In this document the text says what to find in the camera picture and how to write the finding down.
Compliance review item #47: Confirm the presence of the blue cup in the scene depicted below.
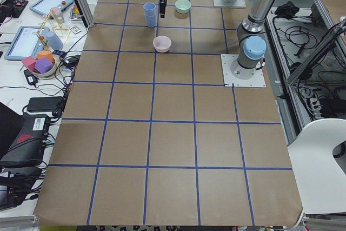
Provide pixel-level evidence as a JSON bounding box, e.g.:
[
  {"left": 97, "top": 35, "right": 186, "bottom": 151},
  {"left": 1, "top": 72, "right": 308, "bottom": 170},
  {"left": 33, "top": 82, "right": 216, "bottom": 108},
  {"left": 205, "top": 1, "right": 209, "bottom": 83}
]
[
  {"left": 144, "top": 13, "right": 157, "bottom": 28},
  {"left": 143, "top": 2, "right": 156, "bottom": 16},
  {"left": 46, "top": 31, "right": 63, "bottom": 50}
]

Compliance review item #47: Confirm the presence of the green bowl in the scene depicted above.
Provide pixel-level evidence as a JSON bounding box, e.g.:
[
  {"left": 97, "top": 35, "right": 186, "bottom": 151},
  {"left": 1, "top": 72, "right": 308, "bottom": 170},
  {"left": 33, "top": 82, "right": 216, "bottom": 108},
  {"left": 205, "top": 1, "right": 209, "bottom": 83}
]
[{"left": 175, "top": 0, "right": 191, "bottom": 14}]

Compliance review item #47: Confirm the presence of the pink bowl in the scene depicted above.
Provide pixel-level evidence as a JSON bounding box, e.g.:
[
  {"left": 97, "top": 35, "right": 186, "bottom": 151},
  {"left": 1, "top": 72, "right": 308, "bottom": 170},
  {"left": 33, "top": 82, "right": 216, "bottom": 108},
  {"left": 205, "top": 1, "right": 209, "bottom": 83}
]
[{"left": 152, "top": 36, "right": 172, "bottom": 53}]

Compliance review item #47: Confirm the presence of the pink cup on desk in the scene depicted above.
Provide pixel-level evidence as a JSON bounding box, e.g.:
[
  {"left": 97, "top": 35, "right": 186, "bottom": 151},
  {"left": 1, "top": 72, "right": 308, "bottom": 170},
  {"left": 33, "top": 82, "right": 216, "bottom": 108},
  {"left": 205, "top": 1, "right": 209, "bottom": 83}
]
[{"left": 51, "top": 6, "right": 62, "bottom": 18}]

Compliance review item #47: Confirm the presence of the blue cup on rack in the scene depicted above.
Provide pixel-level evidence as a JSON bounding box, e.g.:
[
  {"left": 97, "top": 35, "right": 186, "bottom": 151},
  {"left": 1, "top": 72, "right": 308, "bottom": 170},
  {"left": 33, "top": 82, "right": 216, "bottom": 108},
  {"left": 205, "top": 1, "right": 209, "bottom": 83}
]
[{"left": 46, "top": 31, "right": 63, "bottom": 50}]

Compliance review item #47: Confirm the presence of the bowl of foam blocks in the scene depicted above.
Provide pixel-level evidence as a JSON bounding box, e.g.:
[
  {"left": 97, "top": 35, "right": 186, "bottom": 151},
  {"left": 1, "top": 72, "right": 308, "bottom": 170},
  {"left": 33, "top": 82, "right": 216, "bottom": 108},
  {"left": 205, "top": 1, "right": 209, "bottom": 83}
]
[{"left": 22, "top": 50, "right": 57, "bottom": 80}]

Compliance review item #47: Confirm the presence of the white chair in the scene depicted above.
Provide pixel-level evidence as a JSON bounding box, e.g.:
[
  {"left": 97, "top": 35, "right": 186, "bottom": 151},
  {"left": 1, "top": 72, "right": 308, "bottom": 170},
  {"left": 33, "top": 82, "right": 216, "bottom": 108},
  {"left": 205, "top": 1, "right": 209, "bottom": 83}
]
[{"left": 288, "top": 118, "right": 345, "bottom": 214}]

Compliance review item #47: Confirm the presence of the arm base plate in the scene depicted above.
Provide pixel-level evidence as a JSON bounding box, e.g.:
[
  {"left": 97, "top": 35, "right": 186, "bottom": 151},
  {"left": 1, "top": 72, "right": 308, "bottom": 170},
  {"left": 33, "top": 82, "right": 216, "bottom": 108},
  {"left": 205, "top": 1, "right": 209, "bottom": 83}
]
[
  {"left": 213, "top": 0, "right": 246, "bottom": 9},
  {"left": 221, "top": 54, "right": 266, "bottom": 88}
]

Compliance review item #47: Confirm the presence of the gold wire rack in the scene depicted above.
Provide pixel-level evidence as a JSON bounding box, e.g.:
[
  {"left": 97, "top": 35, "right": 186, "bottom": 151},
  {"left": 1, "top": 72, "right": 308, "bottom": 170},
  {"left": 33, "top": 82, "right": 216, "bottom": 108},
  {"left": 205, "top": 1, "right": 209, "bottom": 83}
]
[{"left": 36, "top": 11, "right": 71, "bottom": 50}]

